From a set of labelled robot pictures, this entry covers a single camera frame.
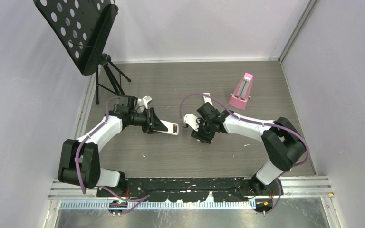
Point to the black perforated music stand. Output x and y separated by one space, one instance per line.
83 28

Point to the long white remote control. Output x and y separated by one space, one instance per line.
207 99

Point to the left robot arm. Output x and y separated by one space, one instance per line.
79 162

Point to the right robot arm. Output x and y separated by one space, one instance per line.
283 144

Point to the pink metronome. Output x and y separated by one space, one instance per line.
241 95

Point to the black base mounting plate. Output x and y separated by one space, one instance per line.
228 189

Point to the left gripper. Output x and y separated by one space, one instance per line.
152 122

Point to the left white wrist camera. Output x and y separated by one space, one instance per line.
143 103

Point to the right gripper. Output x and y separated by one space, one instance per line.
199 135

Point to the small white remote control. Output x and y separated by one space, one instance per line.
172 128

